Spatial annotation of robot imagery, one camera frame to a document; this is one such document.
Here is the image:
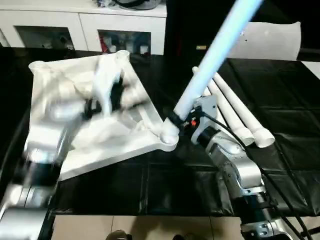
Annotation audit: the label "white plastic table top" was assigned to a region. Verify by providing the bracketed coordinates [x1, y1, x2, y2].
[23, 49, 180, 183]

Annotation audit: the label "black table mat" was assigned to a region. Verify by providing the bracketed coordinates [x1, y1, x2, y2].
[0, 47, 320, 218]

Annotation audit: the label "black box with gold label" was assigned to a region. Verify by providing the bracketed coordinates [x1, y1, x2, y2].
[164, 0, 241, 61]

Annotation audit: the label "grey helmet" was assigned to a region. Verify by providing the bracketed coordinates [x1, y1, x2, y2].
[116, 0, 168, 10]

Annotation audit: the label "black tangled items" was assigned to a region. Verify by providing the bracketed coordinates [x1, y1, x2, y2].
[94, 0, 116, 8]

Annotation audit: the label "white glass-door cabinet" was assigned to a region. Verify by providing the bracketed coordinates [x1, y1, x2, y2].
[0, 0, 168, 55]

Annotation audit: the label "white bag with round fitting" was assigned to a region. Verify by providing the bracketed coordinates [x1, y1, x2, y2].
[224, 20, 303, 61]

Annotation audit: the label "dark robot right foot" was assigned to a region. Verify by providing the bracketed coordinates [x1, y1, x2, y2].
[171, 233, 196, 240]

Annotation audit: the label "dark robot foot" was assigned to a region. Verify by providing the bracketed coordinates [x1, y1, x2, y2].
[171, 233, 196, 240]
[105, 229, 134, 240]

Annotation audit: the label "dark robot left foot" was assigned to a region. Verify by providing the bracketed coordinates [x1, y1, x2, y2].
[105, 229, 134, 240]

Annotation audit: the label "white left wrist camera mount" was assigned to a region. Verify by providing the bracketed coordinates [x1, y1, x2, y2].
[90, 55, 126, 118]

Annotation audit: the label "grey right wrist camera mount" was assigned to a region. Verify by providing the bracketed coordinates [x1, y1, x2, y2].
[191, 95, 219, 145]

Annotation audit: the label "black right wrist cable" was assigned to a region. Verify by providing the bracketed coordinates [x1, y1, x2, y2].
[203, 113, 315, 240]

